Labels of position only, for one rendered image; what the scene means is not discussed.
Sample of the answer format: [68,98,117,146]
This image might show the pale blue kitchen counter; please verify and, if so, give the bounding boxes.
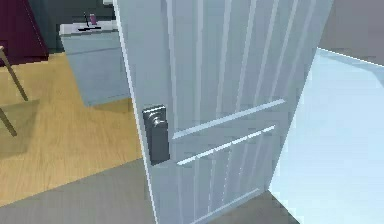
[59,20,132,108]

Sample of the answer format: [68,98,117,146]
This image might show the white panelled room door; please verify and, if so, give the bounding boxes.
[112,0,335,224]

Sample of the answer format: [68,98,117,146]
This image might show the dark maroon cupboard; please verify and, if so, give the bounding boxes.
[0,0,50,66]

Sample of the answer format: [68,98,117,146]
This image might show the grey metal door handle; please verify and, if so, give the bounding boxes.
[142,104,171,166]

